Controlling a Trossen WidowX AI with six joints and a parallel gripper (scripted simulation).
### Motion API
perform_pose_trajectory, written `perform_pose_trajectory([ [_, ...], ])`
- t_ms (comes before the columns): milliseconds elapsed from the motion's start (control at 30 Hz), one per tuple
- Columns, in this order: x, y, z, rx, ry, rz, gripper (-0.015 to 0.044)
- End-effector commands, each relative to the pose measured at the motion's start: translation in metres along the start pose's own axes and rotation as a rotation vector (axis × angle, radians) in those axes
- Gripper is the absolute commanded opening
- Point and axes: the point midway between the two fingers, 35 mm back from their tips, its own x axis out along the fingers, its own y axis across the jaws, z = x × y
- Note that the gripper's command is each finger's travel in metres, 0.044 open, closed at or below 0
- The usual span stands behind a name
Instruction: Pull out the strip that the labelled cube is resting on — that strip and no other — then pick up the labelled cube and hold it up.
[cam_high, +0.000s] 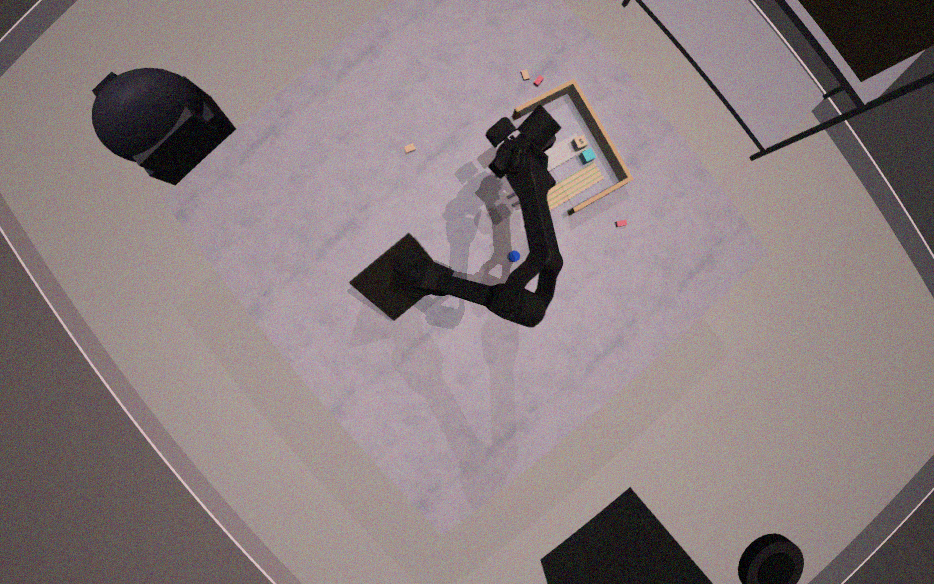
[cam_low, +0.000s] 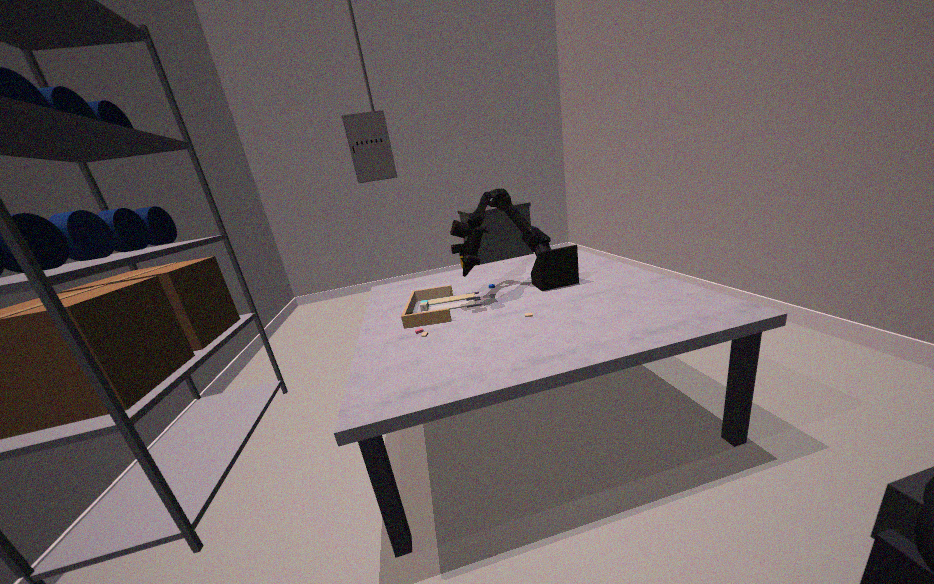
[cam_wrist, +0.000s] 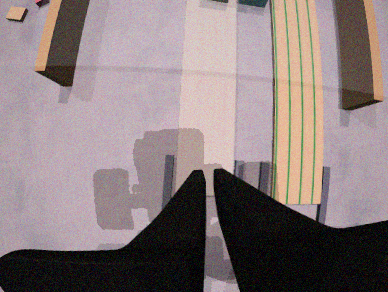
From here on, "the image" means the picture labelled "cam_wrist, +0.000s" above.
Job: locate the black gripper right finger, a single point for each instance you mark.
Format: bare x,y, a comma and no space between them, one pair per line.
276,249

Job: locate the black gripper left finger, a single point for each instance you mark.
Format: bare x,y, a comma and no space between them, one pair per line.
168,256

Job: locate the tan strip with green lines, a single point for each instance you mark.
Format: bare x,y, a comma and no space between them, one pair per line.
297,145

